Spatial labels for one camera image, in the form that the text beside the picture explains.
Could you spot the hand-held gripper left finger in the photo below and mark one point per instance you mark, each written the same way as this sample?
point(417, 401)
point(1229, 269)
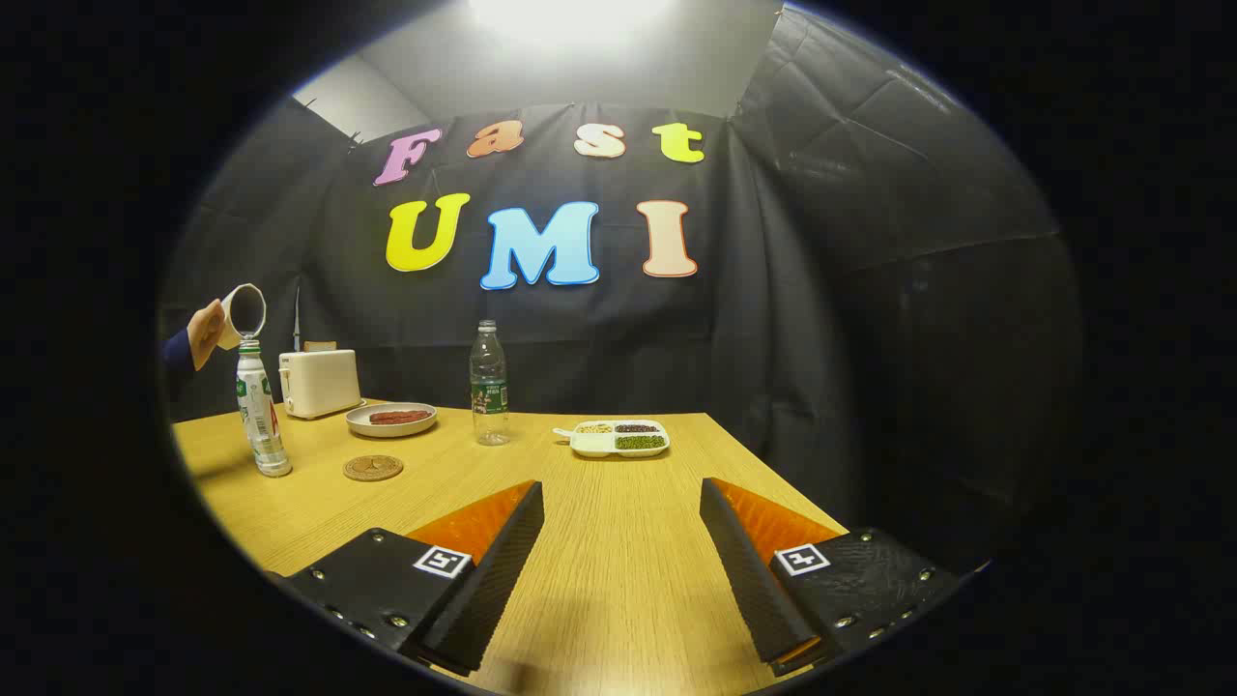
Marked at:
point(493, 580)

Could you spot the bread slice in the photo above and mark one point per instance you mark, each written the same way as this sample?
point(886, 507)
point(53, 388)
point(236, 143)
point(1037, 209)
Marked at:
point(320, 346)

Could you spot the white juice bottle green label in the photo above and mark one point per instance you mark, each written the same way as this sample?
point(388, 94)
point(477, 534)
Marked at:
point(259, 425)

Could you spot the clear plastic water bottle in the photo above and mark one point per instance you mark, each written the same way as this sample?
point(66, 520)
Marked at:
point(490, 387)

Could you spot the white divided tray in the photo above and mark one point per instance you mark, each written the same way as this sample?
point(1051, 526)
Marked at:
point(591, 445)

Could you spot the white toaster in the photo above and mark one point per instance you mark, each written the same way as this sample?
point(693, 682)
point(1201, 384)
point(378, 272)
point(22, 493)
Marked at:
point(319, 385)

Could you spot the wooden table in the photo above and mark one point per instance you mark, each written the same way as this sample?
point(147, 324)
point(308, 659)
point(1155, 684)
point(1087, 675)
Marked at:
point(618, 541)

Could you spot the dark red beans pile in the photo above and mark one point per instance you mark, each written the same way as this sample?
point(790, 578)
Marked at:
point(636, 428)

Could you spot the black backdrop cloth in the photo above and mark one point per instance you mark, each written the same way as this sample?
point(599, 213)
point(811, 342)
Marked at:
point(821, 290)

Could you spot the red meat slices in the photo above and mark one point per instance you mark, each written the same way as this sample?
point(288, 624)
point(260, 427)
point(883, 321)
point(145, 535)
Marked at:
point(400, 418)

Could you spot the round grey plate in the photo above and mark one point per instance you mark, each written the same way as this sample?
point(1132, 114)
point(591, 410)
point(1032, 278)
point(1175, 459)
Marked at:
point(359, 421)

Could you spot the green beans pile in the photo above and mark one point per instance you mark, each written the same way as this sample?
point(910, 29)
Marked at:
point(640, 443)

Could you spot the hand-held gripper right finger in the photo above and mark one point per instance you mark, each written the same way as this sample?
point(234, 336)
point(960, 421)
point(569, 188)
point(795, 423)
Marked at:
point(749, 580)

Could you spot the dark blue sleeve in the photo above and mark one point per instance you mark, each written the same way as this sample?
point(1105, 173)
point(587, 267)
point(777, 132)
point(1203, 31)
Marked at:
point(177, 349)

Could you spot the round cork coaster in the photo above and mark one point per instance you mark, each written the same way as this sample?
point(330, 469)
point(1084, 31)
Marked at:
point(373, 468)

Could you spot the thin grey pole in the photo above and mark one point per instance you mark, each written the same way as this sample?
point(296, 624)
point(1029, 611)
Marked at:
point(297, 324)

